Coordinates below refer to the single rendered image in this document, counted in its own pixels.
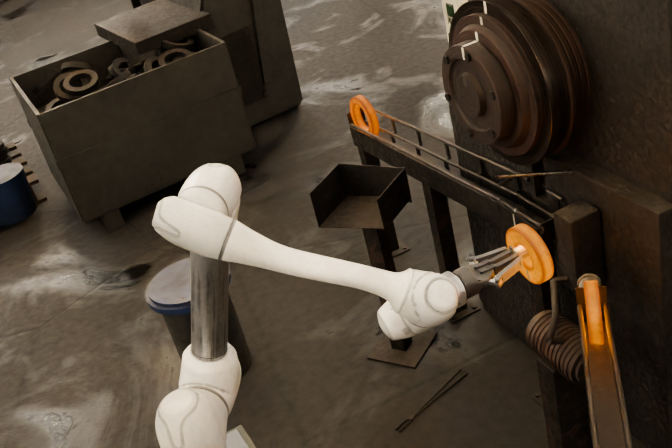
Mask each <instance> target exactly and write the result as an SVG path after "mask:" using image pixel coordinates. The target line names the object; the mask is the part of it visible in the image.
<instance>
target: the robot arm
mask: <svg viewBox="0 0 672 448"><path fill-rule="evenodd" d="M241 192H242V187H241V182H240V179H239V177H238V175H237V173H236V172H235V171H234V169H232V168H231V167H230V166H228V165H224V164H219V163H213V164H211V163H208V164H205V165H203V166H201V167H199V168H197V169H196V170H195V171H194V172H193V173H192V174H191V175H190V176H189V177H188V179H187V180H186V181H185V183H184V184H183V186H182V188H181V190H180V192H179V195H178V197H175V196H170V197H166V198H163V199H162V200H161V201H159V202H158V203H157V207H156V210H155V213H154V217H153V221H152V226H153V227H154V229H155V231H157V232H158V233H159V234H160V235H161V236H162V237H163V238H165V239H166V240H168V241H169V242H171V243H173V244H174V245H176V246H178V247H181V248H183V249H185V250H188V251H190V276H191V344H190V345H189V346H188V347H187V348H186V349H185V350H184V352H183V356H182V364H181V372H180V378H179V388H178V389H177V390H175V391H173V392H171V393H169V394H168V395H167V396H166V397H165V398H164V399H163V400H162V401H161V403H160V404H159V407H158V409H157V413H156V420H155V427H156V434H157V438H158V441H159V444H160V447H161V448H226V444H225V440H226V430H227V419H228V416H229V414H230V412H231V410H232V407H233V405H234V402H235V400H236V397H237V393H238V390H239V386H240V382H241V366H240V362H239V360H238V358H237V352H236V350H235V349H234V347H233V346H232V345H231V344H229V343H228V303H229V262H233V263H239V264H245V265H250V266H255V267H259V268H264V269H268V270H272V271H276V272H280V273H284V274H288V275H292V276H296V277H301V278H306V279H311V280H316V281H322V282H327V283H332V284H337V285H342V286H347V287H352V288H357V289H361V290H364V291H367V292H370V293H373V294H376V295H378V296H380V297H382V298H384V299H386V300H387V302H386V303H384V304H383V305H382V307H381V308H380V309H379V310H378V312H377V317H378V322H379V325H380V327H381V329H382V331H383V332H384V333H385V334H386V335H387V336H388V337H389V338H390V339H391V340H401V339H405V338H409V337H412V336H414V335H416V334H420V333H422V332H424V331H426V330H428V329H430V328H431V327H435V326H439V325H441V324H443V323H445V322H447V321H448V320H449V319H450V318H451V317H452V316H453V315H454V314H455V312H456V309H457V308H459V307H461V306H463V305H465V304H466V302H467V299H469V298H471V297H473V296H475V295H477V294H478V293H479V292H480V290H481V288H484V287H488V286H489V285H496V288H497V289H499V288H501V286H502V285H503V283H504V282H505V281H507V280H508V279H509V278H510V277H511V276H513V275H514V274H515V273H516V272H518V271H519V270H520V269H521V268H522V267H523V263H522V260H523V259H525V258H527V257H529V256H530V255H529V253H528V252H527V250H526V249H525V248H524V247H523V246H521V245H519V246H517V247H515V248H513V247H512V246H509V249H507V247H505V246H504V247H501V248H498V249H495V250H493V251H490V252H487V253H484V254H481V255H478V256H472V257H469V258H468V260H469V265H468V266H467V267H466V266H462V267H460V268H458V269H456V270H454V271H453V272H450V271H446V272H444V273H443V274H439V273H434V272H428V271H421V270H415V269H410V268H409V269H407V270H406V271H403V272H391V271H386V270H382V269H378V268H375V267H370V266H366V265H362V264H358V263H353V262H349V261H344V260H340V259H335V258H331V257H326V256H322V255H318V254H313V253H309V252H304V251H300V250H296V249H293V248H289V247H286V246H284V245H281V244H278V243H276V242H274V241H272V240H270V239H268V238H266V237H264V236H262V235H261V234H259V233H257V232H255V231H253V230H252V229H250V228H248V227H247V226H245V225H243V224H242V223H240V222H239V221H237V218H238V212H239V206H240V196H241Z"/></svg>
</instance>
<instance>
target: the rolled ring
mask: <svg viewBox="0 0 672 448"><path fill-rule="evenodd" d="M349 106H350V113H351V116H352V119H353V122H354V124H355V125H356V126H358V127H360V128H362V129H364V130H366V131H368V132H370V133H372V134H374V135H376V136H377V135H378V134H379V122H378V118H377V115H376V112H375V110H374V108H373V106H372V105H371V103H370V102H369V100H368V99H367V98H366V97H364V96H363V95H357V96H355V97H352V98H351V100H350V105H349ZM360 107H361V108H362V110H363V111H364V113H365V115H366V117H367V120H368V124H369V128H368V126H367V125H366V124H365V122H364V120H363V118H362V116H361V113H360Z"/></svg>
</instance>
